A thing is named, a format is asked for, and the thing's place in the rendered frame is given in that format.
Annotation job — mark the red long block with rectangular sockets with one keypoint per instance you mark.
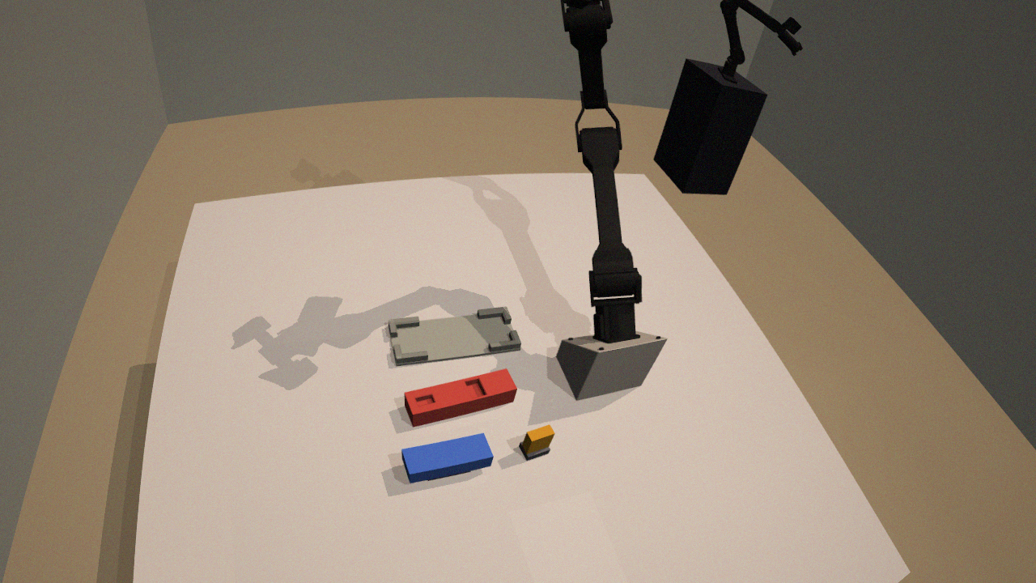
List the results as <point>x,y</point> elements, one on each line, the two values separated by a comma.
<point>457,398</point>

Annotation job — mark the orange rectangular block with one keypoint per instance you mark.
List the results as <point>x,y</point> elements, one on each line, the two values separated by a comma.
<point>538,439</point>

